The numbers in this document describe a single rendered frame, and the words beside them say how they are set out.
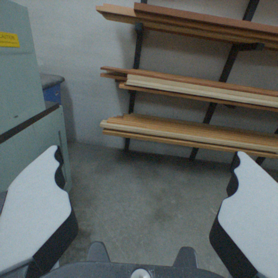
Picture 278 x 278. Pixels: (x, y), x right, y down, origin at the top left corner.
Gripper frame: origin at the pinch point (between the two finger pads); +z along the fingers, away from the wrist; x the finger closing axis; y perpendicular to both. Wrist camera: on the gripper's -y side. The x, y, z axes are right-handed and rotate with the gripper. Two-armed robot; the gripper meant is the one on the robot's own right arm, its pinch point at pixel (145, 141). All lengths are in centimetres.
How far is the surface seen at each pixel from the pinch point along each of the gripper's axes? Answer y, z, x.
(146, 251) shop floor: 125, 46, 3
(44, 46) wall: -14, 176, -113
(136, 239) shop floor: 124, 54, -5
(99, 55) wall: -5, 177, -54
